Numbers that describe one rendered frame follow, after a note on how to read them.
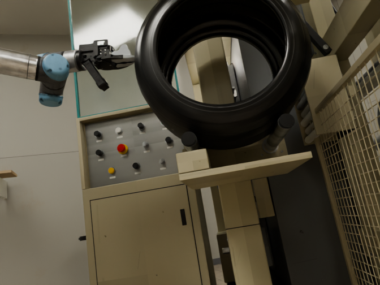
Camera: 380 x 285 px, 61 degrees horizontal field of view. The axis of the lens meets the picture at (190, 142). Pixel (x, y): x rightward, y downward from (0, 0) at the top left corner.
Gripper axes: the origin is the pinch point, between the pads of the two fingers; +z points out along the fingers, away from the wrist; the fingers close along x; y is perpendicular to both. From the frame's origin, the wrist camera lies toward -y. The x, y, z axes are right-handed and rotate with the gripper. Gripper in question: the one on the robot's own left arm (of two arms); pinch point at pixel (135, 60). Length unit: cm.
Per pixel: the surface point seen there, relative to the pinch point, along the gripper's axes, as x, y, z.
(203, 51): 26.8, 14.6, 22.4
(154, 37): -11.7, 0.8, 9.0
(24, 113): 294, 91, -236
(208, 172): -10.7, -41.6, 22.7
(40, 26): 290, 218, -213
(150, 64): -11.5, -8.0, 7.6
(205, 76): 26.7, 3.1, 22.6
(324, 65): 20, 0, 69
